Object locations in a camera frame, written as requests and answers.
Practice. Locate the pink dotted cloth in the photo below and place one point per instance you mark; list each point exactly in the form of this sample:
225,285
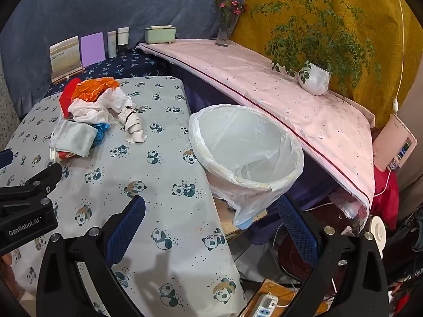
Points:
264,86

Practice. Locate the red crumpled packet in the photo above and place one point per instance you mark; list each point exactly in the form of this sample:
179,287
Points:
68,90

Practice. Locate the white wall device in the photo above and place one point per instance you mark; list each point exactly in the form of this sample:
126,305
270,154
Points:
390,138

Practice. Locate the purple card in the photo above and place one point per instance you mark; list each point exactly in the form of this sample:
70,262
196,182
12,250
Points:
93,49

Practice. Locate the white cylinder jar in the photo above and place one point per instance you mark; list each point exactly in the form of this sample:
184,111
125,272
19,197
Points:
123,36

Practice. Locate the navy patterned cloth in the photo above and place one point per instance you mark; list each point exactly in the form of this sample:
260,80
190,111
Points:
132,66

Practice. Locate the grey pouch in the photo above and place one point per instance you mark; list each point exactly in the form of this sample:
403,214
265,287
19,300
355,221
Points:
74,137

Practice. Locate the white tube bottle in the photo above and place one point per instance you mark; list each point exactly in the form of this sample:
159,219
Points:
112,44

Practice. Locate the glass vase with pink flowers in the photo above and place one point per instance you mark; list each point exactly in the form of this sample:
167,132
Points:
224,36

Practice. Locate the yellow backdrop cloth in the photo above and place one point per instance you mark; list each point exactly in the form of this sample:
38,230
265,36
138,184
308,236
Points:
373,3

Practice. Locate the red paper cup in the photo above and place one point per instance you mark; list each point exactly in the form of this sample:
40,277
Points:
64,155

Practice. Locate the white power strip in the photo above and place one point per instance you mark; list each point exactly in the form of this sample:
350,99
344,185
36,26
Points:
264,305

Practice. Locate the red cloth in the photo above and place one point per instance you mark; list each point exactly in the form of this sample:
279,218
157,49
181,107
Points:
386,198

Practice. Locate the orange plastic bag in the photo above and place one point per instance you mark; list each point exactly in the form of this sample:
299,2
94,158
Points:
94,89

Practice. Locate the wooden board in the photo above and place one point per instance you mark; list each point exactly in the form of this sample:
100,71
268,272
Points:
281,290

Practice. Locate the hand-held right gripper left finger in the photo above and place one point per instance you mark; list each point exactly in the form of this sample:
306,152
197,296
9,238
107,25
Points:
127,228

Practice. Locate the framed picture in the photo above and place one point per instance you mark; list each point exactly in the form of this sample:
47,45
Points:
64,56

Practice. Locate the white round appliance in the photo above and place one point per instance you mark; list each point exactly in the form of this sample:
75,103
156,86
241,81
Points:
376,232

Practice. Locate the white crumpled tissue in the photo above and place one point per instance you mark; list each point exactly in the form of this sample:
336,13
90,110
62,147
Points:
95,112

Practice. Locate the white lined trash bin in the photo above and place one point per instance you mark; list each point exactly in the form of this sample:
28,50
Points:
244,138

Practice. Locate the green plant in white pot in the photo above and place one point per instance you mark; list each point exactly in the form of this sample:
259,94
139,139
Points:
314,77

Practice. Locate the blue crumpled wrapper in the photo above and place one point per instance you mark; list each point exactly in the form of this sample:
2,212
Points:
102,132

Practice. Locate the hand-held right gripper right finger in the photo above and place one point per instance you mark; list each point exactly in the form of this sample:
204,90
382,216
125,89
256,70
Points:
297,228

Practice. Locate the panda print cloth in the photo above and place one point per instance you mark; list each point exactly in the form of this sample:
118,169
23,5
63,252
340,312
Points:
132,152

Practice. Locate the cardboard sheet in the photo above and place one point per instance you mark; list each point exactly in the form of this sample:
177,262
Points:
224,218

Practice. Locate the green tissue box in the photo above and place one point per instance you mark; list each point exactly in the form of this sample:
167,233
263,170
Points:
160,35

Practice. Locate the white striped cloth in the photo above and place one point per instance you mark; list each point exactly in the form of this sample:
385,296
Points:
134,128

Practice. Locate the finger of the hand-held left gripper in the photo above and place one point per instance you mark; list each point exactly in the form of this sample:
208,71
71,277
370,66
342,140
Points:
39,180
5,158

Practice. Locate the blue backdrop cloth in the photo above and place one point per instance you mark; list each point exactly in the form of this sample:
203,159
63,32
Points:
99,6

